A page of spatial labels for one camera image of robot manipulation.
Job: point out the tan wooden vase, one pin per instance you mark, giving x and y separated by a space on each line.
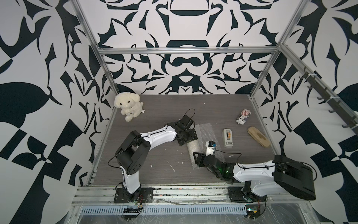
259 137

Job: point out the wall coat hook rack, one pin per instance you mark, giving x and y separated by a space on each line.
327 95

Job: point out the white plush dog toy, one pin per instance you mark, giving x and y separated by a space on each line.
129 104

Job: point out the right green circuit board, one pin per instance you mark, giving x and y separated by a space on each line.
253 211

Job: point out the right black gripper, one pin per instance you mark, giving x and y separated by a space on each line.
199 158

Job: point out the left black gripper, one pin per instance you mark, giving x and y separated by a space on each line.
192 136

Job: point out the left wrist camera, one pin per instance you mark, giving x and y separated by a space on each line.
186 122

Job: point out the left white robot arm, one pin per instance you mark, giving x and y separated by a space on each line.
134 150

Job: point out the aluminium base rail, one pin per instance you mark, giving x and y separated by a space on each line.
163 200

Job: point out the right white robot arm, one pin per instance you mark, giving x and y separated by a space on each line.
280 175

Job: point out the grey tape dispenser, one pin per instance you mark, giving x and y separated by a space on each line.
227 144

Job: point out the clear bubble wrap sheet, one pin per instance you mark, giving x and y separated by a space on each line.
205 132

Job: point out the white ribbed vase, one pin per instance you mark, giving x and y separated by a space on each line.
193 146

